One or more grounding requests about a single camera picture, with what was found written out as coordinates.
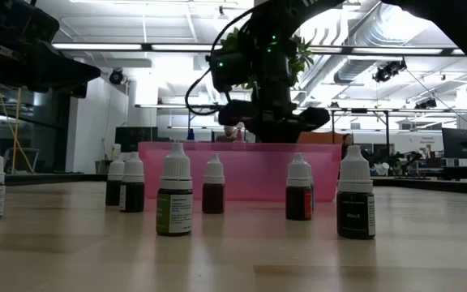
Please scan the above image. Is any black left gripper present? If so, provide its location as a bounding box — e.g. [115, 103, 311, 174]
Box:
[0, 0, 102, 100]

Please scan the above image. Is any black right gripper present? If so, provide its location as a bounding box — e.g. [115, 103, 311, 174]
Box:
[216, 52, 332, 144]

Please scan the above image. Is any small red food coloring bottle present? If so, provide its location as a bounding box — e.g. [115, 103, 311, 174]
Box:
[285, 152, 313, 221]

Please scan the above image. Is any small dark red coloring bottle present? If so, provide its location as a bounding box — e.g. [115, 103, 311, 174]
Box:
[201, 152, 226, 215]

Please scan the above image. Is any small green food coloring bottle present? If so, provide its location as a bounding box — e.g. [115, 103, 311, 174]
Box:
[156, 142, 194, 238]

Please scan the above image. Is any small black food coloring bottle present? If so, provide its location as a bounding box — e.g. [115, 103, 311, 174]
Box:
[336, 144, 377, 240]

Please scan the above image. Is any long ceiling light strip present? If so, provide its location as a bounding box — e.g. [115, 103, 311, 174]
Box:
[51, 42, 144, 51]
[350, 47, 444, 56]
[151, 43, 223, 52]

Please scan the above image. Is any person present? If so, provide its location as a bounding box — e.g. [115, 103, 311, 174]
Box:
[216, 124, 242, 144]
[341, 132, 355, 160]

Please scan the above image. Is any orange board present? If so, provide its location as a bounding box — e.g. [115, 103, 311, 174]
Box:
[298, 131, 346, 145]

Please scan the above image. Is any pink translucent plastic bin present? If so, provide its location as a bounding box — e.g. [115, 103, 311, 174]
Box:
[137, 140, 343, 204]

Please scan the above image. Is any leafy plant in black pot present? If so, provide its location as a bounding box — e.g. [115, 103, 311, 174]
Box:
[220, 27, 315, 91]

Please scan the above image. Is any white bucket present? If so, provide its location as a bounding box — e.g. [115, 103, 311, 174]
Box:
[373, 161, 391, 177]

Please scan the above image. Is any black ceiling spotlight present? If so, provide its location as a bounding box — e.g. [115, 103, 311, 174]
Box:
[371, 58, 408, 84]
[414, 97, 438, 110]

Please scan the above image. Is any black computer monitor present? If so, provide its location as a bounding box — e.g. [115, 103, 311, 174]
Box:
[441, 127, 467, 161]

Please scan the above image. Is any round black ceiling camera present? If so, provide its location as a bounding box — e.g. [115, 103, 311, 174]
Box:
[108, 67, 125, 86]

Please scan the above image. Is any yellow extension cable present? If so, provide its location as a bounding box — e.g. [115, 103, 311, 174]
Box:
[0, 83, 36, 175]

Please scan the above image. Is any black metal workbench frame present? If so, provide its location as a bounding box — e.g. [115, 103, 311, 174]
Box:
[329, 106, 392, 157]

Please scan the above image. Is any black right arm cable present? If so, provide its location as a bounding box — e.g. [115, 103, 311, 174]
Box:
[183, 6, 259, 118]

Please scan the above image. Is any silver ventilation duct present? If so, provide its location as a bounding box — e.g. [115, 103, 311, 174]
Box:
[332, 10, 433, 85]

